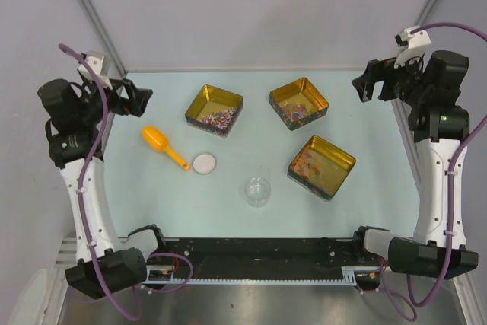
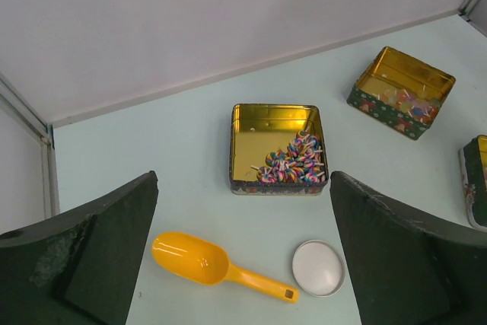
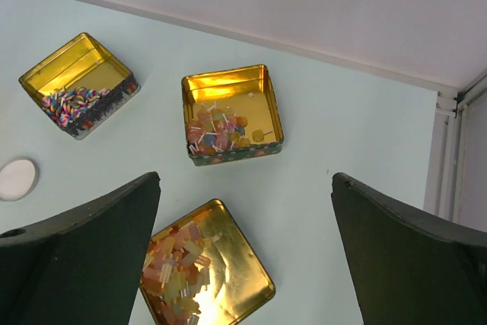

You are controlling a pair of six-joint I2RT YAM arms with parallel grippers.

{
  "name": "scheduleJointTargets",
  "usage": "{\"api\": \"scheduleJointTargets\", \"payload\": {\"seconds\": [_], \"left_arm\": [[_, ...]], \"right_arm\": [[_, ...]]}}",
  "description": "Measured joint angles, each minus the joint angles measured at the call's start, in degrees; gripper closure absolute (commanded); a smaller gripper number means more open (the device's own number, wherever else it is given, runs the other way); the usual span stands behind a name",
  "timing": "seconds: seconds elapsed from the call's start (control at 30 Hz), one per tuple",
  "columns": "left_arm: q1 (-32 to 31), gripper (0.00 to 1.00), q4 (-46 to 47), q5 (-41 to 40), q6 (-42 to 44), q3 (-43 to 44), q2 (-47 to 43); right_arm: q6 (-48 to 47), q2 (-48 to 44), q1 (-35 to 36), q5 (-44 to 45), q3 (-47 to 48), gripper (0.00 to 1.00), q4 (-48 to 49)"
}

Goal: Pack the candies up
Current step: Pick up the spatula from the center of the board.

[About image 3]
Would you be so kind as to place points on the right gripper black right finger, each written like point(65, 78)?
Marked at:
point(408, 266)

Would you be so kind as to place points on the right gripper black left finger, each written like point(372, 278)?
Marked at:
point(83, 265)

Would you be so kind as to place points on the tin with swirl lollipops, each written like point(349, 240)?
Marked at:
point(80, 85)

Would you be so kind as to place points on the tin with popsicle candies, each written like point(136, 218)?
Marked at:
point(202, 270)

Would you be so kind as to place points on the white jar lid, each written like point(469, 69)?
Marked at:
point(18, 178)

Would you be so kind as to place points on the tin with round lollipops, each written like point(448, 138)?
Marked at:
point(231, 115)

